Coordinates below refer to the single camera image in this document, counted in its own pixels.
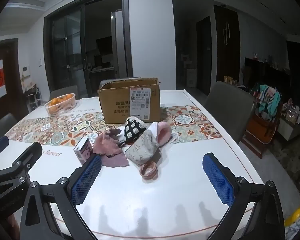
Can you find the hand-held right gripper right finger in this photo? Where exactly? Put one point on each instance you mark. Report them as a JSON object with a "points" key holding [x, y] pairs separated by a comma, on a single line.
{"points": [[218, 180]]}

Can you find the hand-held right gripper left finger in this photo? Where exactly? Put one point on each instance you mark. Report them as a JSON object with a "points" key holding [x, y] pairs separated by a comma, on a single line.
{"points": [[86, 180]]}

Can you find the mauve towel cloth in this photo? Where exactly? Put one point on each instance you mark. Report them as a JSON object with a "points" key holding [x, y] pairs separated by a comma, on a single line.
{"points": [[110, 152]]}

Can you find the grey patterned fabric slipper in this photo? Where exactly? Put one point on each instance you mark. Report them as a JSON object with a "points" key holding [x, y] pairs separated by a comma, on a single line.
{"points": [[142, 147]]}

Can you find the black dotted cloth pouch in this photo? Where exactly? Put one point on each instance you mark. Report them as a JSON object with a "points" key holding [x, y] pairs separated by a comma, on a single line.
{"points": [[133, 130]]}

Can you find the cardboard box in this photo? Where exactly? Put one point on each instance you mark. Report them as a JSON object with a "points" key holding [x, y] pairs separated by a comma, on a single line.
{"points": [[115, 105]]}

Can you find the white tissue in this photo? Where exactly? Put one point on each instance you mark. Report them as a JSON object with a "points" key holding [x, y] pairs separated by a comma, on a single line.
{"points": [[153, 127]]}

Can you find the grey dining chair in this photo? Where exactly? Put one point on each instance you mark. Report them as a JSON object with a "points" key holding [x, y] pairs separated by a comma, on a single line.
{"points": [[3, 126], [227, 105], [65, 91]]}

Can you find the small pink carton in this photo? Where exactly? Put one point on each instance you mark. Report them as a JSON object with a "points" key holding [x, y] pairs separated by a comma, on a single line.
{"points": [[81, 152]]}

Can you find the white fruit basket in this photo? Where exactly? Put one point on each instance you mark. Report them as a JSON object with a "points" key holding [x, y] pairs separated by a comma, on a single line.
{"points": [[60, 108]]}

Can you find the brown wooden door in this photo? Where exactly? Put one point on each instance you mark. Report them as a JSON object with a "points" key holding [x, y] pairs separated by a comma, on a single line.
{"points": [[12, 92]]}

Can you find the white shoe rack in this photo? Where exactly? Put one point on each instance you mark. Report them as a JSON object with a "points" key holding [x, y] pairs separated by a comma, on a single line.
{"points": [[32, 97]]}

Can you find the orange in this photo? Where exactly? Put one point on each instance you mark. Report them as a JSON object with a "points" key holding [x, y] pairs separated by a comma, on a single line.
{"points": [[54, 101], [67, 96]]}

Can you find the patterned table runner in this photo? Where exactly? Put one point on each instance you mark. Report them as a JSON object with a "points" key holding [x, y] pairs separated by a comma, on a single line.
{"points": [[190, 122]]}

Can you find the orange wooden high chair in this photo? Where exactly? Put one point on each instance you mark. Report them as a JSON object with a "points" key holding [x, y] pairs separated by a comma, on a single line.
{"points": [[260, 130]]}

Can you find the yellow toy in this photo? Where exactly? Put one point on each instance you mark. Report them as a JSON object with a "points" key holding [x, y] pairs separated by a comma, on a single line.
{"points": [[296, 213]]}

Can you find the white low cabinet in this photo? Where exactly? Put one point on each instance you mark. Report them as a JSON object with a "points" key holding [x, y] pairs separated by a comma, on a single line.
{"points": [[290, 130]]}

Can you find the dark sliding glass door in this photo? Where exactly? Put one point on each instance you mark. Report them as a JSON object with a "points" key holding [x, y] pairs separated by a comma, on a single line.
{"points": [[65, 55]]}

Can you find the dark display shelf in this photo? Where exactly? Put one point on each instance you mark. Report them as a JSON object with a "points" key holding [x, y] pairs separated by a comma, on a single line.
{"points": [[265, 72]]}

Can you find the dark tall cabinet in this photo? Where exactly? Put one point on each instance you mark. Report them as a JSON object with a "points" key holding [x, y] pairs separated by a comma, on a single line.
{"points": [[226, 42]]}

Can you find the white wall intercom panel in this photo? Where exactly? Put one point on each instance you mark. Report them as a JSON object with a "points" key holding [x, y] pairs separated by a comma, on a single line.
{"points": [[26, 71]]}

